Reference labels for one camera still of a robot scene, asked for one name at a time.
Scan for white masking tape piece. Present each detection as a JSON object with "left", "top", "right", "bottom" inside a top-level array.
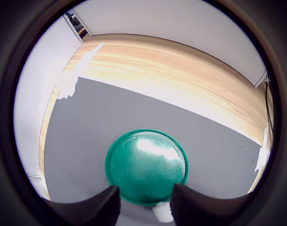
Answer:
[
  {"left": 54, "top": 42, "right": 104, "bottom": 101},
  {"left": 254, "top": 127, "right": 271, "bottom": 174}
]

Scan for thick black power cable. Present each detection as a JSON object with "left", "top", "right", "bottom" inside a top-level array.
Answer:
[{"left": 264, "top": 77, "right": 275, "bottom": 144}]

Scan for small white plastic terminal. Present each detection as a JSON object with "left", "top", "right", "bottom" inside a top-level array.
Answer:
[{"left": 152, "top": 202, "right": 174, "bottom": 223}]

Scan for dark grey mat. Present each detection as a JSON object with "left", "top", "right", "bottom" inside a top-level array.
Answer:
[{"left": 43, "top": 76, "right": 264, "bottom": 226}]

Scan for round green lid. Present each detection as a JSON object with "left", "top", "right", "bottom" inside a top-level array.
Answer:
[{"left": 105, "top": 128, "right": 189, "bottom": 207}]

